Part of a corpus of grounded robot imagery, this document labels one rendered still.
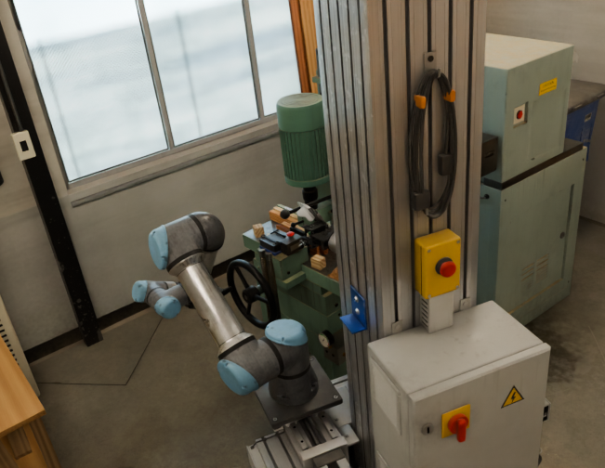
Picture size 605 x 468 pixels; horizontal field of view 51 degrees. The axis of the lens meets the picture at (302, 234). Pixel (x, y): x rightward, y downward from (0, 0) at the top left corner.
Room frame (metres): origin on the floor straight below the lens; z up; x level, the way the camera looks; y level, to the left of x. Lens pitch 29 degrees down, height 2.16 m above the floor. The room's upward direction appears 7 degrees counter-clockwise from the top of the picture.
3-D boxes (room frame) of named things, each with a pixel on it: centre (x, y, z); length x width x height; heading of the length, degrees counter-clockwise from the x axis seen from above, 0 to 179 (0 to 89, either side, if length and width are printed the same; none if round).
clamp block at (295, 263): (2.07, 0.08, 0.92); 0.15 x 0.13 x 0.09; 38
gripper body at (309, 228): (1.89, -0.06, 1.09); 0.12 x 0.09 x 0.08; 39
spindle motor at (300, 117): (2.21, -0.05, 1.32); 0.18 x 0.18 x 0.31
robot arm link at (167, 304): (1.82, 0.48, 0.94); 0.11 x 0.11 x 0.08; 36
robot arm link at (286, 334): (1.46, 0.08, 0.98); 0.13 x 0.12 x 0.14; 126
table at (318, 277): (2.12, 0.01, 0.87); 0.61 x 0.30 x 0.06; 38
